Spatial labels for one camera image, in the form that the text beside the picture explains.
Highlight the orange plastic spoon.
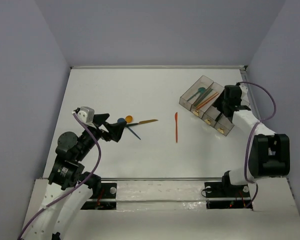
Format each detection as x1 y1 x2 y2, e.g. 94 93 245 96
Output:
125 115 133 124

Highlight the teal plastic spoon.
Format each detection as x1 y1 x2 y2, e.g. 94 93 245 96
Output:
187 87 206 102

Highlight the gold knife dark handle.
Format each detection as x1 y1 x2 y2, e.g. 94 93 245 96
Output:
126 119 158 127
215 112 223 122

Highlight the orange plastic knife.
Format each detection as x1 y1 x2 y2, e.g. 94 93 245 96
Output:
174 112 178 143

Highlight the orange plastic chopstick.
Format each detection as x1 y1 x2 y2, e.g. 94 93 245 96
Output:
195 91 217 107

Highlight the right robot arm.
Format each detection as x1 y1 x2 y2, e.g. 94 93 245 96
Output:
215 83 291 196

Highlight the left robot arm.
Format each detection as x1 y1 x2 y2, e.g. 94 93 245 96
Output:
18 107 127 240

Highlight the blue plastic spoon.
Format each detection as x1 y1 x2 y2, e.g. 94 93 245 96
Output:
117 117 141 140

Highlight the clear smoked utensil organizer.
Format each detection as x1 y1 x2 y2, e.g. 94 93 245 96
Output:
179 75 251 137

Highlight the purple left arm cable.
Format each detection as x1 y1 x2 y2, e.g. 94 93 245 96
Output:
17 113 102 240

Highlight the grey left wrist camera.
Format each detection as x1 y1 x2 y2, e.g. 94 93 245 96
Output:
72 106 95 125

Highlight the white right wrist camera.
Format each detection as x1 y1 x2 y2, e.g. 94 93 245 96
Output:
238 84 249 100

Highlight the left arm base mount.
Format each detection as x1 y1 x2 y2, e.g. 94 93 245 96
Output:
81 182 117 211

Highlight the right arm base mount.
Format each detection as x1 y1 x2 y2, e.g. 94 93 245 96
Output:
200 181 253 210

